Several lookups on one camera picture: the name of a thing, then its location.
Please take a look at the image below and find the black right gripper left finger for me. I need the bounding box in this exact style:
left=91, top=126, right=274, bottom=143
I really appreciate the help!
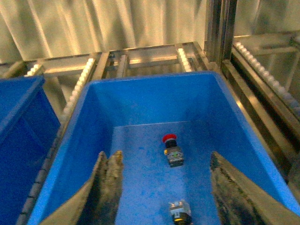
left=41, top=150, right=124, bottom=225

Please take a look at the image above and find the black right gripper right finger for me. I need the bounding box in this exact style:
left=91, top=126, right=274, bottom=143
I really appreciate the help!
left=210, top=151, right=300, bottom=225

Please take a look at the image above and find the yellow button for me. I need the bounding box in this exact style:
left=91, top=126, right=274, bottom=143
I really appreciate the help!
left=169, top=199, right=192, bottom=225

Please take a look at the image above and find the red button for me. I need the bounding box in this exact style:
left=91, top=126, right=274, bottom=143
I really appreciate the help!
left=162, top=134, right=184, bottom=167

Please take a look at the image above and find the blue source bin with buttons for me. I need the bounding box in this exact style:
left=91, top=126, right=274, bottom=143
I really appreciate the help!
left=0, top=76, right=60, bottom=225

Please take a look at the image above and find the blue target bin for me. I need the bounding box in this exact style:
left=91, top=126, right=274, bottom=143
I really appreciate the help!
left=29, top=72, right=300, bottom=225

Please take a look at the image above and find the metal roller rack frame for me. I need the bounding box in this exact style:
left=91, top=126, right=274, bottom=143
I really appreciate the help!
left=0, top=0, right=299, bottom=225

